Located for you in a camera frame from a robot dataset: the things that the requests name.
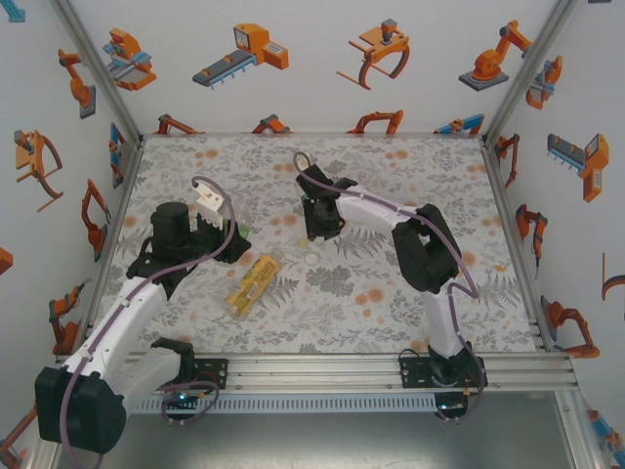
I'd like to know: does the yellow label plastic bottle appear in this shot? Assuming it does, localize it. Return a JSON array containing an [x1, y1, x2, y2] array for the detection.
[[224, 252, 283, 321]]

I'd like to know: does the floral print table mat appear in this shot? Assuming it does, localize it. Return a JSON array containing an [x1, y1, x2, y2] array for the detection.
[[97, 136, 538, 354]]

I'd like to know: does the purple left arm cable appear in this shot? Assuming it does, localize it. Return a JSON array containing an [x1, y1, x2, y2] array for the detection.
[[58, 175, 240, 460]]

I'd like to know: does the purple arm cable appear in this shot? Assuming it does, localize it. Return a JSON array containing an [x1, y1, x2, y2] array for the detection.
[[291, 149, 489, 426], [58, 175, 240, 460]]

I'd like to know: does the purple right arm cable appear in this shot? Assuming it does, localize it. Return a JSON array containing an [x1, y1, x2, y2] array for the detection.
[[291, 149, 489, 426]]

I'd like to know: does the aluminium side rail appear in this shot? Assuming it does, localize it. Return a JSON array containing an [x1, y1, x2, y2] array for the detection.
[[56, 136, 146, 362], [480, 135, 558, 354]]

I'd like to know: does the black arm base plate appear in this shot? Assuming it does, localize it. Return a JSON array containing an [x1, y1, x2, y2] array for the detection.
[[399, 358, 436, 390], [192, 359, 230, 390]]

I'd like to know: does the aluminium frame rail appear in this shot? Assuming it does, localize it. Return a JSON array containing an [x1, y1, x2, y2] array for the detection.
[[56, 354, 575, 392]]

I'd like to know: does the aluminium frame post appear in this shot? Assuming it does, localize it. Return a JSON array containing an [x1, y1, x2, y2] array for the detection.
[[51, 0, 146, 148], [480, 0, 582, 146]]

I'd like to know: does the perforated metal cable tray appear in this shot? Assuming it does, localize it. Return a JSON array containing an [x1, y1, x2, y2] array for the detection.
[[129, 394, 438, 415]]

